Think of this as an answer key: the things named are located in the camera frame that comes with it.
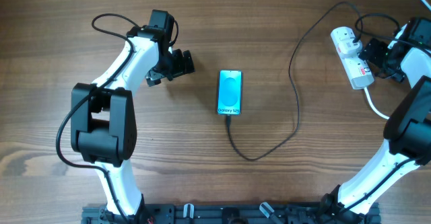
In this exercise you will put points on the black mounting rail base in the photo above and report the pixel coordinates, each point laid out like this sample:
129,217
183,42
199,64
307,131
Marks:
300,212

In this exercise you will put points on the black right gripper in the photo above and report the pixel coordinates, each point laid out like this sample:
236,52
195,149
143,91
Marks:
373,58

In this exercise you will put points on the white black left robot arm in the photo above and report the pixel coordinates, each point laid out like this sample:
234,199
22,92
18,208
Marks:
102,115

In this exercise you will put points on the blue screen smartphone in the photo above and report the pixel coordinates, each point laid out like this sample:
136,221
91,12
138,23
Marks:
229,97

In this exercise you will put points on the white charger adapter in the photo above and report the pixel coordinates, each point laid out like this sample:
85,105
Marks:
349,48

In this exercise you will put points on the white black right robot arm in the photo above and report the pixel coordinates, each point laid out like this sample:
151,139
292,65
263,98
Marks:
406,136

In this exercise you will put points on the white power strip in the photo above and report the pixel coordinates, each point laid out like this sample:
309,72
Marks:
357,70

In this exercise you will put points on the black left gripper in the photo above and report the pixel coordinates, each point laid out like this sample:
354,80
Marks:
153,76

